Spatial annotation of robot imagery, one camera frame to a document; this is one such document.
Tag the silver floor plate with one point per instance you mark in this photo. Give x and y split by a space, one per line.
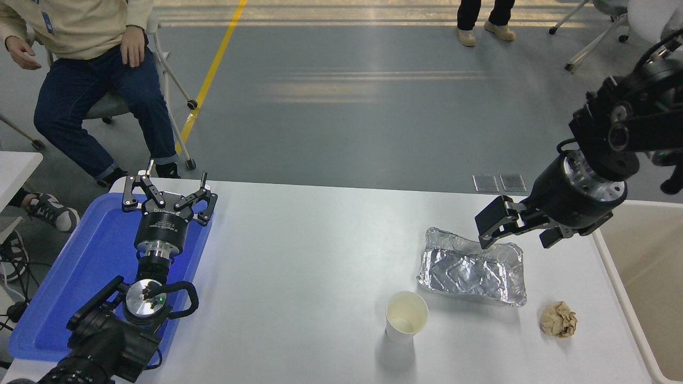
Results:
513 183
485 183

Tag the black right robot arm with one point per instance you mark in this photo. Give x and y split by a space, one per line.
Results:
640 117

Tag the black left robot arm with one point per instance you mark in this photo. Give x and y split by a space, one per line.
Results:
106 341

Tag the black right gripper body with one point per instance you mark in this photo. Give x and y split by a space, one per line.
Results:
560 197

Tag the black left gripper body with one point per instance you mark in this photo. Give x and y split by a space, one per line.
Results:
163 226

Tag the white shell chair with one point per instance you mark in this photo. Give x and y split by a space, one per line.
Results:
648 16

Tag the person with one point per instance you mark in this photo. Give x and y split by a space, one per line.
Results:
80 32
480 13

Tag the person's right hand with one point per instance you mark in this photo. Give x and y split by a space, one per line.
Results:
21 53

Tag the grey chair with white legs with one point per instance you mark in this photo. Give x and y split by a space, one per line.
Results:
165 69

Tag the large pale bin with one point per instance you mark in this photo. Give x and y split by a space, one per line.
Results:
651 266

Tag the silver foil tray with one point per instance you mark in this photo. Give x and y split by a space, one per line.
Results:
469 272

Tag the white paper cup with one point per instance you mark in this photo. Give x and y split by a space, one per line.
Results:
406 317

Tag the crumpled tan paper ball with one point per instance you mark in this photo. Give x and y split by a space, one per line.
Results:
558 320

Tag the white id badge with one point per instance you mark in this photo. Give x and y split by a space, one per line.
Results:
48 24

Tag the grey and white sneaker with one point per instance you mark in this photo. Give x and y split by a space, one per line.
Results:
53 213

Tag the person's left hand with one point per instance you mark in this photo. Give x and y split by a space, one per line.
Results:
133 48

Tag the small white side table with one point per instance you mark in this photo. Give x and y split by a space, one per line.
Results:
16 170

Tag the blue plastic tray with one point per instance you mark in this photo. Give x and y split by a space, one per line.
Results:
80 277

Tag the grey seat wheeled chair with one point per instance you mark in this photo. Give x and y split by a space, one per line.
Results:
592 45

